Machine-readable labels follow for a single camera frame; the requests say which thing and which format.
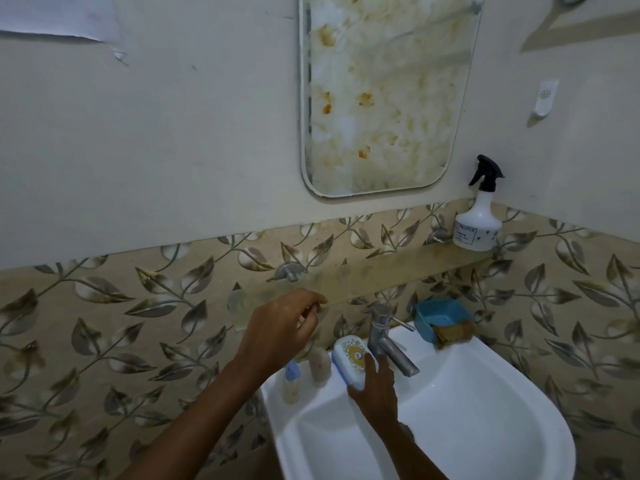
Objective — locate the person's right forearm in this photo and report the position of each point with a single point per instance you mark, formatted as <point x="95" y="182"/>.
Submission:
<point x="417" y="457"/>

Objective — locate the person's left hand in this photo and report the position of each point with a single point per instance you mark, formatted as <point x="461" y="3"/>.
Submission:
<point x="272" y="334"/>

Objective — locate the small bottle blue cap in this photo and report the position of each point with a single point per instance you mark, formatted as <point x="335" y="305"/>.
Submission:
<point x="291" y="384"/>

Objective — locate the white paper sheet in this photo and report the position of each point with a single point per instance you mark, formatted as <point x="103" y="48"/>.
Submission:
<point x="55" y="14"/>

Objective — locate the glass wall shelf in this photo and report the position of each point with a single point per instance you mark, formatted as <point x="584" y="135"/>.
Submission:
<point x="370" y="274"/>

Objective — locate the chrome faucet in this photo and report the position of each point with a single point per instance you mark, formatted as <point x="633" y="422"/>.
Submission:
<point x="387" y="339"/>

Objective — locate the stained wall mirror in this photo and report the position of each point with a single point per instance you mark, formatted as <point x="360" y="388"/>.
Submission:
<point x="385" y="89"/>

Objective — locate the white ceramic sink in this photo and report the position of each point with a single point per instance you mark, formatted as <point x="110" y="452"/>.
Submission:
<point x="465" y="419"/>

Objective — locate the brown sponge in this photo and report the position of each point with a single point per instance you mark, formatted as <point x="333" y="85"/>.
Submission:
<point x="455" y="333"/>

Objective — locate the person's right thumb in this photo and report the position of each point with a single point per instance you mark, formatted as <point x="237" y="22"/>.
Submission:
<point x="357" y="390"/>

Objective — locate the person's left fingers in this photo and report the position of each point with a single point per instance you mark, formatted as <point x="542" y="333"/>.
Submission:
<point x="311" y="307"/>

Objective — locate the person's right hand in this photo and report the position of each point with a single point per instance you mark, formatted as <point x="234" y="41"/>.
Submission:
<point x="377" y="399"/>

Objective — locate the small beige bottle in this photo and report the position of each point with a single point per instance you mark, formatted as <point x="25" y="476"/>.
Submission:
<point x="319" y="364"/>

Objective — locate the blue plastic soap dish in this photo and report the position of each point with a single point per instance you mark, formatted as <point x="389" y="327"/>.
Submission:
<point x="437" y="314"/>

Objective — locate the white adhesive wall hook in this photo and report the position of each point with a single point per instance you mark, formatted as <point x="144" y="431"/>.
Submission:
<point x="545" y="97"/>

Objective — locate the person's left forearm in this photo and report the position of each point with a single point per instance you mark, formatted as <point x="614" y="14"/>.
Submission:
<point x="200" y="424"/>

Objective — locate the white spray bottle black trigger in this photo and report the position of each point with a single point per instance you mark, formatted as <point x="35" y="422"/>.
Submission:
<point x="477" y="222"/>

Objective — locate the white and blue soap box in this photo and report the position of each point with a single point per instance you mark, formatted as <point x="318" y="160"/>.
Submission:
<point x="350" y="358"/>

